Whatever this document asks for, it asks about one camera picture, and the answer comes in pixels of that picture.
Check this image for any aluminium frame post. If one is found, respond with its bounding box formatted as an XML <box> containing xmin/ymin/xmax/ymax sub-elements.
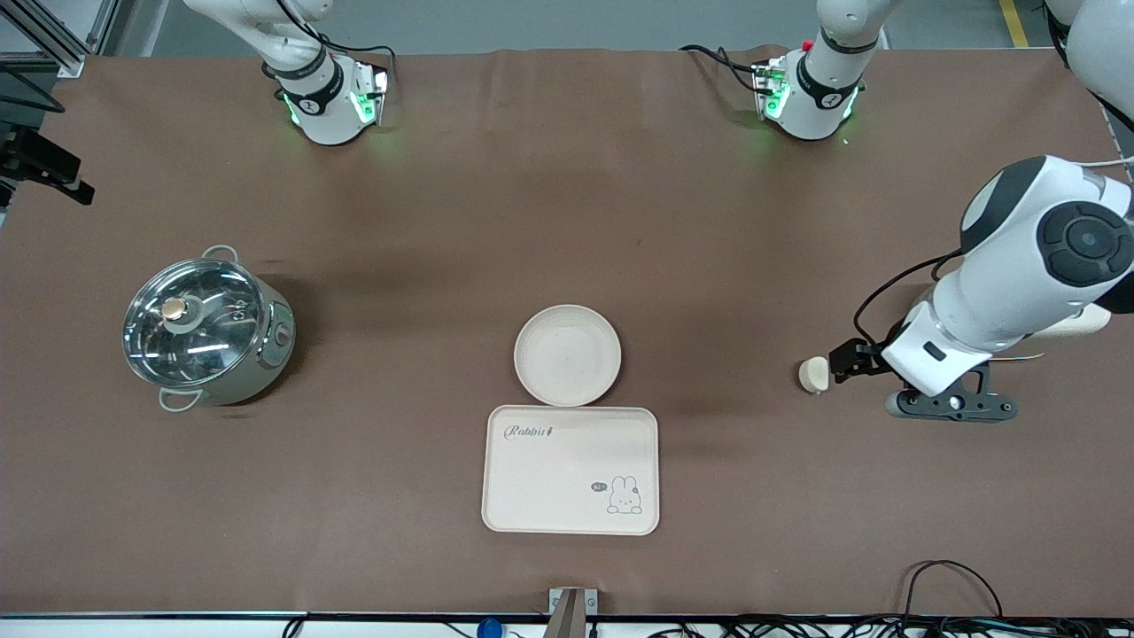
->
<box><xmin>0</xmin><ymin>0</ymin><xmax>120</xmax><ymax>79</ymax></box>

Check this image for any brown table cover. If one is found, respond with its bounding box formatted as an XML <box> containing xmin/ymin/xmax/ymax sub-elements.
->
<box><xmin>0</xmin><ymin>44</ymin><xmax>1134</xmax><ymax>618</ymax></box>

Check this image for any round cream plate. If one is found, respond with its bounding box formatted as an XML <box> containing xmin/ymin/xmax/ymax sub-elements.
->
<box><xmin>514</xmin><ymin>304</ymin><xmax>623</xmax><ymax>408</ymax></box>

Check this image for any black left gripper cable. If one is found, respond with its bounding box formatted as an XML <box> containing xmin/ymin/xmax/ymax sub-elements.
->
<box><xmin>853</xmin><ymin>251</ymin><xmax>967</xmax><ymax>355</ymax></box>

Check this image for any black left arm base cable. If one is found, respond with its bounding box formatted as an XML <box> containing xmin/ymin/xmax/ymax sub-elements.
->
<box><xmin>680</xmin><ymin>43</ymin><xmax>765</xmax><ymax>95</ymax></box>

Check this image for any black right arm base cable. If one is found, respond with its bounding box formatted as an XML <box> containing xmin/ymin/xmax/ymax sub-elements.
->
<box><xmin>270</xmin><ymin>0</ymin><xmax>398</xmax><ymax>94</ymax></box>

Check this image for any silver electric cooking pot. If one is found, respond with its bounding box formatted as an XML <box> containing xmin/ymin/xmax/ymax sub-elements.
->
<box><xmin>124</xmin><ymin>245</ymin><xmax>298</xmax><ymax>414</ymax></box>

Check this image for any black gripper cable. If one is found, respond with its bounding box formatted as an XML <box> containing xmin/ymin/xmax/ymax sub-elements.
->
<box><xmin>0</xmin><ymin>62</ymin><xmax>68</xmax><ymax>116</ymax></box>
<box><xmin>853</xmin><ymin>251</ymin><xmax>967</xmax><ymax>355</ymax></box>

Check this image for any black arm base cable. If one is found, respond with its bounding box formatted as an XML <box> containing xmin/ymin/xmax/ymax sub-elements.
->
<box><xmin>270</xmin><ymin>0</ymin><xmax>398</xmax><ymax>94</ymax></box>
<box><xmin>680</xmin><ymin>43</ymin><xmax>765</xmax><ymax>95</ymax></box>

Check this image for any grey metal camera bracket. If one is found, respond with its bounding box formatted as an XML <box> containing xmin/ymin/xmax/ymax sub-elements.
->
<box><xmin>548</xmin><ymin>587</ymin><xmax>599</xmax><ymax>638</ymax></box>

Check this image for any cream two-slot toaster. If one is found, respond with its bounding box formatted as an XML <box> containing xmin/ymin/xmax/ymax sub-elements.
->
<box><xmin>988</xmin><ymin>304</ymin><xmax>1113</xmax><ymax>364</ymax></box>

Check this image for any black looped cable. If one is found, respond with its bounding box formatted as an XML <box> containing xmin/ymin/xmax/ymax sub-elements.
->
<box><xmin>902</xmin><ymin>559</ymin><xmax>1005</xmax><ymax>621</ymax></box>

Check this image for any glass pot lid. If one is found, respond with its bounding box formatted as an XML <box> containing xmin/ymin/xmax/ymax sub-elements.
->
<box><xmin>122</xmin><ymin>257</ymin><xmax>267</xmax><ymax>392</ymax></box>

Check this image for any cream rabbit print tray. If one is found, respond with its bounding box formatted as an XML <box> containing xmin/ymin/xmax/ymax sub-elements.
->
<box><xmin>481</xmin><ymin>405</ymin><xmax>661</xmax><ymax>536</ymax></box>

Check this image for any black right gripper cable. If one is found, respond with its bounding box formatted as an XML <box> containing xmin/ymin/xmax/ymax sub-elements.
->
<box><xmin>0</xmin><ymin>62</ymin><xmax>68</xmax><ymax>116</ymax></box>

